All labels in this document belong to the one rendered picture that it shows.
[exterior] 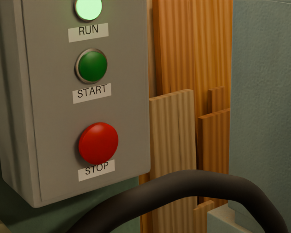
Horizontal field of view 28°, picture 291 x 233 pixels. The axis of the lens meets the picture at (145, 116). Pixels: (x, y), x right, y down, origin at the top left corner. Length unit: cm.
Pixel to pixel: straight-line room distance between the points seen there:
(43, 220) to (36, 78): 15
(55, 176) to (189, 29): 175
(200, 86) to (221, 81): 12
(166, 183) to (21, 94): 17
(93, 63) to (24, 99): 5
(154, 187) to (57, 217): 9
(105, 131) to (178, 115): 161
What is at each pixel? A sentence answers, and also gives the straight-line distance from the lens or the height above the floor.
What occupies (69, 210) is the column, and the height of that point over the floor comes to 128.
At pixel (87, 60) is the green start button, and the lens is 38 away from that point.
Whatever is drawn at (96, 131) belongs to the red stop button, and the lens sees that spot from 40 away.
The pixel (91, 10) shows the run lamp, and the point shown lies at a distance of 38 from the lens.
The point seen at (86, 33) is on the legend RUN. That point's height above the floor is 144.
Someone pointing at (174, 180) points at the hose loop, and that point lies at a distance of 50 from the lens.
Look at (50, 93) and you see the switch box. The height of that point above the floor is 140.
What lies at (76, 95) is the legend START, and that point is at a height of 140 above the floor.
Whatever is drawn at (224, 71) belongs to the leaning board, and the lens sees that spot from 236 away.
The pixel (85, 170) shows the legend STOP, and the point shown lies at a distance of 41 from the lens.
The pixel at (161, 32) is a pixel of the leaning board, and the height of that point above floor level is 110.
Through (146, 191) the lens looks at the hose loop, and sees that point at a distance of 48.
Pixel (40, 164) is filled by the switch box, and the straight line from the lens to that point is 40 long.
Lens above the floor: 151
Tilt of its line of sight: 20 degrees down
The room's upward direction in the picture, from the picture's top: 2 degrees counter-clockwise
